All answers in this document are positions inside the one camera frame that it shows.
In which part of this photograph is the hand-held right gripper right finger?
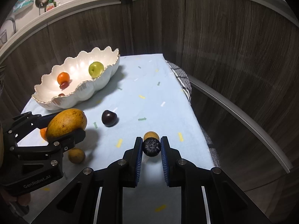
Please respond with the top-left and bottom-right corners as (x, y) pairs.
(160, 136), (272, 224)

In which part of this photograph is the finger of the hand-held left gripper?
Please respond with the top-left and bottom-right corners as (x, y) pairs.
(7, 111), (58, 143)
(48, 128), (87, 155)

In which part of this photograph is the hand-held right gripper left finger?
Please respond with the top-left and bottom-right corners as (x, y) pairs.
(30, 137), (144, 224)

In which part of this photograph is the yellow mango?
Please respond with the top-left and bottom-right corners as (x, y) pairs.
(46, 108), (87, 141)

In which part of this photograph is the brown longan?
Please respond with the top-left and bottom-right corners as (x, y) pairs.
(68, 147), (86, 164)
(143, 131), (160, 141)

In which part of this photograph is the blueberry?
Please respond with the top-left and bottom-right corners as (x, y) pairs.
(142, 138), (161, 157)

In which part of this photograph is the dark purple plum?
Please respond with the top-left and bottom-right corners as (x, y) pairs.
(101, 110), (118, 127)

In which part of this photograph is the white scalloped bowl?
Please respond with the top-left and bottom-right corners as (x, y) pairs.
(32, 46), (121, 110)

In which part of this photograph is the green apple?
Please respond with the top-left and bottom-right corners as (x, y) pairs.
(88, 61), (104, 78)

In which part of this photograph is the person's left hand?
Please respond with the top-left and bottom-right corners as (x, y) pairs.
(7, 191), (32, 216)

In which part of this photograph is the grey striped cloth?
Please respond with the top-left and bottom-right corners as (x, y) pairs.
(200, 124), (220, 168)

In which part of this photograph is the light blue patterned cloth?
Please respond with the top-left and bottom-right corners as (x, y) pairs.
(17, 54), (215, 224)

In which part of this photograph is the black white checked cloth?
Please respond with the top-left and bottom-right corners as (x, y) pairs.
(165, 60), (192, 102)

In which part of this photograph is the green dish soap bottle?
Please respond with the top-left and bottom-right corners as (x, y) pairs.
(45, 1), (58, 13)

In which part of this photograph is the dark wood kitchen counter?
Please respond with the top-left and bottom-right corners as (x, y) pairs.
(0, 0), (299, 206)

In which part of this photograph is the aluminium rail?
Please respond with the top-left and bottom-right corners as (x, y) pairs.
(188, 75), (293, 174)

